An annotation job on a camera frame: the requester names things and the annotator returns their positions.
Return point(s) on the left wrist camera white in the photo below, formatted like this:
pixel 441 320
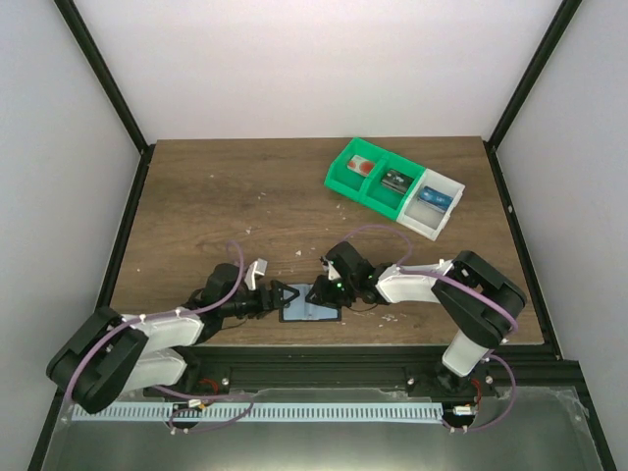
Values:
pixel 255 271

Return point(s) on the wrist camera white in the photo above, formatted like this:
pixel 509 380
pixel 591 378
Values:
pixel 255 271
pixel 329 269

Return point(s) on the blue vip card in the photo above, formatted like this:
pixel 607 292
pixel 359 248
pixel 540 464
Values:
pixel 434 196

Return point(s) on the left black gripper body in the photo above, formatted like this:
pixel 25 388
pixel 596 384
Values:
pixel 265 300

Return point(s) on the black aluminium front rail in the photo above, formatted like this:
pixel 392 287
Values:
pixel 413 369

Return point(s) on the light blue slotted cable duct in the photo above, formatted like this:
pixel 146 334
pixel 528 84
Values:
pixel 269 412

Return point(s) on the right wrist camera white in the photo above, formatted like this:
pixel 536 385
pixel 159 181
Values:
pixel 329 269

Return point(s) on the black frame post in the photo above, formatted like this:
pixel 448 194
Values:
pixel 87 45
pixel 558 25

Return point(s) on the green bin left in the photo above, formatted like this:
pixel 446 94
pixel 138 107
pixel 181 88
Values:
pixel 346 181

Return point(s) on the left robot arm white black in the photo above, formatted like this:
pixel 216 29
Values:
pixel 111 354

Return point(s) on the red white card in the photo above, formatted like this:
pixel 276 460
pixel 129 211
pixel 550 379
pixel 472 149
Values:
pixel 360 165

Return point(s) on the black card holder wallet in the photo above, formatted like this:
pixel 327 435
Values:
pixel 301 311

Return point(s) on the black card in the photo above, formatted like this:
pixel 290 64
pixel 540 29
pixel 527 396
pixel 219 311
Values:
pixel 396 181

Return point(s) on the right black frame post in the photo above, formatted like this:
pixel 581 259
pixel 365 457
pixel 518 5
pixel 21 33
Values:
pixel 558 25

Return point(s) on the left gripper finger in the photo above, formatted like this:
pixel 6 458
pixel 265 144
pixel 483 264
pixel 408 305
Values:
pixel 278 304
pixel 279 289

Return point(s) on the green bin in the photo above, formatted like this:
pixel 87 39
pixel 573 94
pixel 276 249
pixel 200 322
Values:
pixel 383 200
pixel 346 181

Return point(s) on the green bin middle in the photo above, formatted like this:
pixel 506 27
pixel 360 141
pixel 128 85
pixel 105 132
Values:
pixel 383 200

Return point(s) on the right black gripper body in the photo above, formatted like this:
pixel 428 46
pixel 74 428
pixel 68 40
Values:
pixel 324 290

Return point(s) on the white bin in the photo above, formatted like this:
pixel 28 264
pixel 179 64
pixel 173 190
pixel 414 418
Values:
pixel 429 204

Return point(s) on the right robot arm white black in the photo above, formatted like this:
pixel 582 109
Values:
pixel 482 302

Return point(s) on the left black frame post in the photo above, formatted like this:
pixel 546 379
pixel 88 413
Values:
pixel 87 45

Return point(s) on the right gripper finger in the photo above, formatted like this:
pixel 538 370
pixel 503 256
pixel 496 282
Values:
pixel 319 287
pixel 315 298

